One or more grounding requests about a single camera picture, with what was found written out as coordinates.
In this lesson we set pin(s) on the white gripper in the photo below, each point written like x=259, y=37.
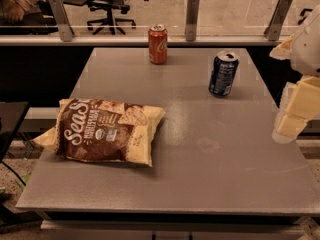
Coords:
x=308, y=52

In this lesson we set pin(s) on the red coke can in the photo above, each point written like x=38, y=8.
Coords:
x=157, y=38

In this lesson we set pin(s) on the blue pepsi can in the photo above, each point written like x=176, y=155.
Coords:
x=225, y=65

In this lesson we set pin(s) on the black chair at right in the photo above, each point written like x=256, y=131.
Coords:
x=303, y=15

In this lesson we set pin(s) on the brown tortilla chips bag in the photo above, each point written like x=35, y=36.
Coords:
x=98, y=131

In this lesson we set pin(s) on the seated person in background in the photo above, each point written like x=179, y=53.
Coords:
x=21, y=17

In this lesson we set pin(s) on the right metal bracket post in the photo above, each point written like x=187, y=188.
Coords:
x=273, y=30

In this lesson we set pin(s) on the metal bracket post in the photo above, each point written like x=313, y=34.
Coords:
x=273, y=30
x=60, y=16
x=191, y=19

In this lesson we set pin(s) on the middle metal bracket post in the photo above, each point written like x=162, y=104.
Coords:
x=191, y=19

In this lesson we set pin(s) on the left metal bracket post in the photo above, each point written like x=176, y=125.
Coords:
x=60, y=16

